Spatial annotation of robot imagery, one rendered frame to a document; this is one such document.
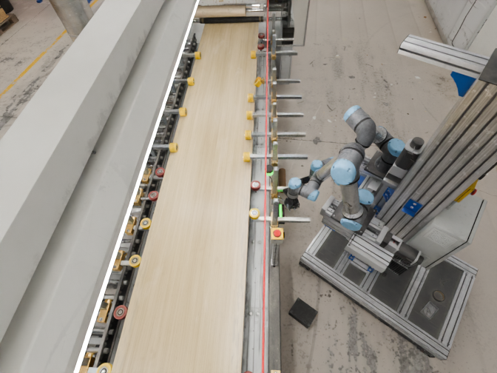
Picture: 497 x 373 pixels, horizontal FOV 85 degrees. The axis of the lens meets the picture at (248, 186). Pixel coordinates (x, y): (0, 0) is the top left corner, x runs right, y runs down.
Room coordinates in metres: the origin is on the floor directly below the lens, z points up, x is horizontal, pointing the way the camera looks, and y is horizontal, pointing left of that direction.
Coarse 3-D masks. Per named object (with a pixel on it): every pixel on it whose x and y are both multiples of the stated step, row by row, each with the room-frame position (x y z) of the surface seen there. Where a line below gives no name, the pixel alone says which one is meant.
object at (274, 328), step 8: (272, 208) 1.09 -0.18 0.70; (272, 248) 0.75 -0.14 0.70; (272, 272) 0.57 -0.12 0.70; (272, 280) 0.51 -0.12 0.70; (272, 288) 0.46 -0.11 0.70; (272, 296) 0.41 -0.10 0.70; (272, 304) 0.36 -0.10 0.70; (272, 312) 0.31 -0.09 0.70; (272, 320) 0.26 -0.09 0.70; (272, 328) 0.22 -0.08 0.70; (280, 328) 0.21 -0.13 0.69; (272, 336) 0.17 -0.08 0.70; (280, 336) 0.17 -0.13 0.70; (272, 344) 0.12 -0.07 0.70; (280, 344) 0.12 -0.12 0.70; (272, 352) 0.08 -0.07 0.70; (280, 352) 0.08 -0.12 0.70; (272, 360) 0.04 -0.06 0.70; (280, 360) 0.04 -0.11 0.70; (272, 368) 0.00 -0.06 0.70; (280, 368) 0.00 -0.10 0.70
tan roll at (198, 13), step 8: (200, 8) 3.80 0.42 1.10; (208, 8) 3.79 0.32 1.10; (216, 8) 3.78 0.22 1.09; (224, 8) 3.76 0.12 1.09; (232, 8) 3.75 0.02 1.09; (240, 8) 3.74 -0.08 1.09; (264, 8) 3.75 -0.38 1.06; (200, 16) 3.79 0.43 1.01; (208, 16) 3.78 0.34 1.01; (216, 16) 3.77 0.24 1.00; (224, 16) 3.76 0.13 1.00
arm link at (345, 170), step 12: (348, 156) 0.81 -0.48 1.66; (360, 156) 0.81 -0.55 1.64; (336, 168) 0.76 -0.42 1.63; (348, 168) 0.74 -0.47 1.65; (336, 180) 0.74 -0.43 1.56; (348, 180) 0.71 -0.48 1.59; (348, 192) 0.72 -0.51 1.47; (348, 204) 0.70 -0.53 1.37; (348, 216) 0.68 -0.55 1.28; (360, 216) 0.67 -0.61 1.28; (348, 228) 0.65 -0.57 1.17; (360, 228) 0.63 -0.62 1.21
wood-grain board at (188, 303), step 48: (240, 48) 3.17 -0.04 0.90; (192, 96) 2.35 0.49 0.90; (240, 96) 2.29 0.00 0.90; (192, 144) 1.68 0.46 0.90; (240, 144) 1.64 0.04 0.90; (192, 192) 1.17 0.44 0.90; (240, 192) 1.14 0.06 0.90; (192, 240) 0.78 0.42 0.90; (240, 240) 0.75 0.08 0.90; (144, 288) 0.48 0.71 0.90; (192, 288) 0.45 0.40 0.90; (240, 288) 0.43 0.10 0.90; (144, 336) 0.20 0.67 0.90; (192, 336) 0.18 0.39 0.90; (240, 336) 0.17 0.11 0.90
